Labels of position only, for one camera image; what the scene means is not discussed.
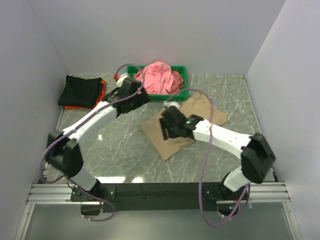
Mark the orange folded t shirt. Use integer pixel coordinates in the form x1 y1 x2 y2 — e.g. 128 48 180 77
63 78 107 110

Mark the pink t shirt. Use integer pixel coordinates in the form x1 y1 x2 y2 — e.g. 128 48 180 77
134 61 177 95

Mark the dusty rose t shirt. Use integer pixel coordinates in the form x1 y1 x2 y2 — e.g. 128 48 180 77
170 71 184 95

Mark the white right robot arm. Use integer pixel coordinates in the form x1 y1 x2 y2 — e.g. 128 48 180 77
159 106 276 200

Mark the black folded t shirt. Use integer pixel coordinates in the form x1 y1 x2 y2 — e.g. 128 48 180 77
57 74 103 109

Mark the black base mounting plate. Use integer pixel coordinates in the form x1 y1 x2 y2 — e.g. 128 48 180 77
69 181 249 214

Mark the beige t shirt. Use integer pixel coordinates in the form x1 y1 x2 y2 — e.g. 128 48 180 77
140 91 229 162

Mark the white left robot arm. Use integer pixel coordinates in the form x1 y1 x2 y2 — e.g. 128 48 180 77
42 74 150 201

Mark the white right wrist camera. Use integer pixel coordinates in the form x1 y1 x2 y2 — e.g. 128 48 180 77
163 101 181 109

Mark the green plastic bin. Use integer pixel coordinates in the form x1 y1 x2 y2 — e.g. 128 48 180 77
126 65 190 102

